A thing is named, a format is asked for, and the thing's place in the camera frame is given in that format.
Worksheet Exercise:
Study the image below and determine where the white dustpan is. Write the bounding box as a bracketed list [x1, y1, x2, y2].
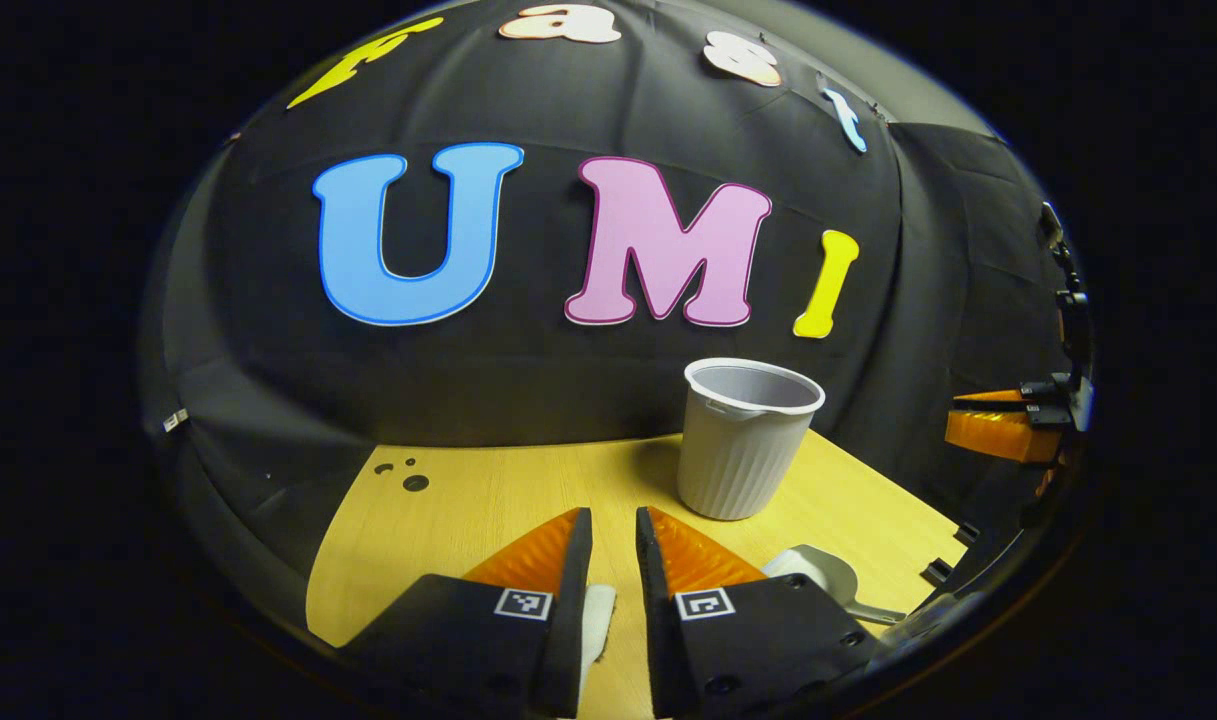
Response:
[763, 544, 909, 626]

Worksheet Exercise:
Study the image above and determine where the white ribbed garbage bin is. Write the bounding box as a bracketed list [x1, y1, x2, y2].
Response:
[676, 357, 827, 522]

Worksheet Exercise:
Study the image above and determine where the small white broom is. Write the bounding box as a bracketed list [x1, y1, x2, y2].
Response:
[578, 584, 618, 673]

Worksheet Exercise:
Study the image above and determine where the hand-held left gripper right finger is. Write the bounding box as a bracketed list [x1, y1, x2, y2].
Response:
[635, 505, 881, 720]

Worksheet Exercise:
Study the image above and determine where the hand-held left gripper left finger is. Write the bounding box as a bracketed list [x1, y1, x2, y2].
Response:
[336, 506, 595, 720]

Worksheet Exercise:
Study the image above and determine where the wooden desktop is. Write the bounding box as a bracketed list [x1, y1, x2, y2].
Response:
[305, 430, 969, 720]

